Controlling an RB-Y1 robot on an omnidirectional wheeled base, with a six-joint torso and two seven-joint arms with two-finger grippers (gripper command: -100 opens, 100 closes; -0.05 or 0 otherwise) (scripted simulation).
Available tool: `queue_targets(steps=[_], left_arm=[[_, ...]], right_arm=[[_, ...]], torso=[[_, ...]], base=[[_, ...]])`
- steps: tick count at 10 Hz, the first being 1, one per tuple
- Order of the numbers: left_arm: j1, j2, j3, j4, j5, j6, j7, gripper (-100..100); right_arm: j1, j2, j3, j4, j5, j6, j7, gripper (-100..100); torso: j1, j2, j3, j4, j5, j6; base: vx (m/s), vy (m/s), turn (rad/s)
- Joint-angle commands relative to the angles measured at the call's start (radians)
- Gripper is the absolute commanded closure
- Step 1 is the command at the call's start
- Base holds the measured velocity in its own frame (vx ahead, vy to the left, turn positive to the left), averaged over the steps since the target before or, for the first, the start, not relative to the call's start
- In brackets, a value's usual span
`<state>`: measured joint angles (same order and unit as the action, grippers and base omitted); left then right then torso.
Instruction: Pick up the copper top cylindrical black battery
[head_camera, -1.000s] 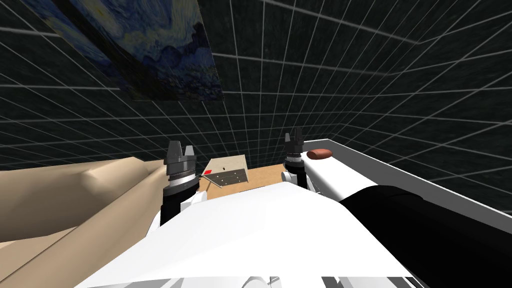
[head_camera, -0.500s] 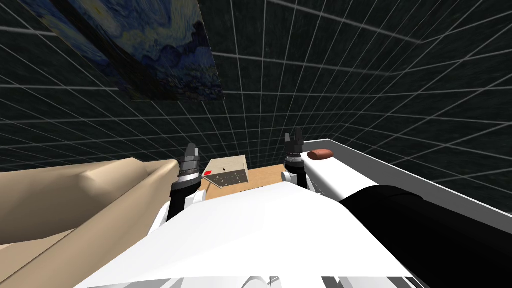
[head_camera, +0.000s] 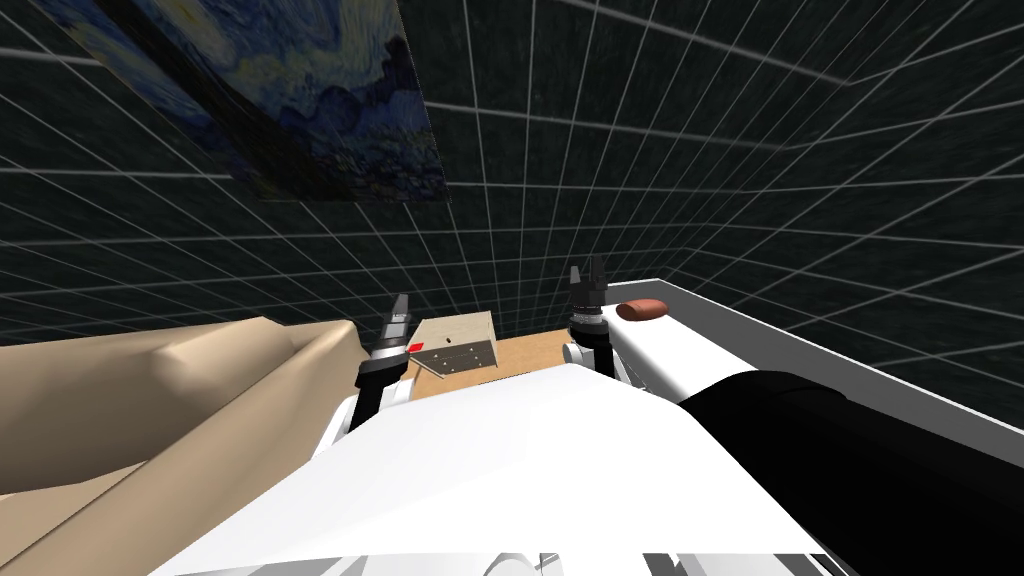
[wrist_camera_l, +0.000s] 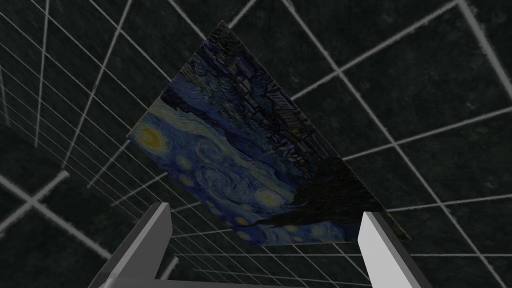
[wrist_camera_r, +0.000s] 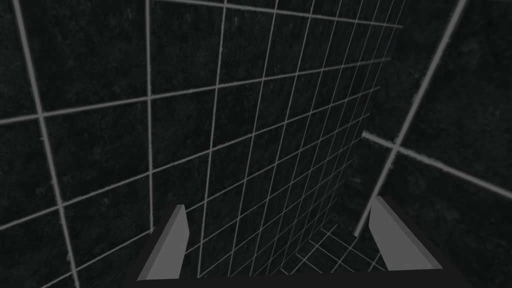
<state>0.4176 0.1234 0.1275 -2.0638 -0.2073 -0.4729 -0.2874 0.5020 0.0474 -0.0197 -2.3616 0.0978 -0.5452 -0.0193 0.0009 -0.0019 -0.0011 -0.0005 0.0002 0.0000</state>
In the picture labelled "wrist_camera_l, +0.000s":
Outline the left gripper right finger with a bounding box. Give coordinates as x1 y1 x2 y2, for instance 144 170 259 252
357 211 434 288

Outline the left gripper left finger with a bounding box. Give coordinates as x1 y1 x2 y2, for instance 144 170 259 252
88 201 173 288

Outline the blue starry night painting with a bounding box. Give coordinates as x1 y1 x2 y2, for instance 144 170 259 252
126 19 413 247

